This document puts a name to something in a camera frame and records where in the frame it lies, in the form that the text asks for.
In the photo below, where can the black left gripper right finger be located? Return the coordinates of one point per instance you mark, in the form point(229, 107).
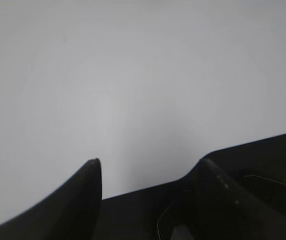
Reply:
point(253, 208)

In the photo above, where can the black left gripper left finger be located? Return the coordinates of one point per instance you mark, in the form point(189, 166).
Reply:
point(70, 212)

